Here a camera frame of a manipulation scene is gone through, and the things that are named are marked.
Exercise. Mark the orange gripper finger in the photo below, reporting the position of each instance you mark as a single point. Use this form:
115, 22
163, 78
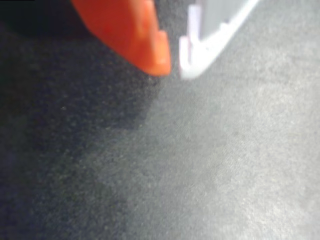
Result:
125, 27

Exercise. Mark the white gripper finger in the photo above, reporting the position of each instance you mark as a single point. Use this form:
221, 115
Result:
212, 22

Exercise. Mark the grey felt mat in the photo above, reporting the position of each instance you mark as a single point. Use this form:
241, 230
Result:
175, 155

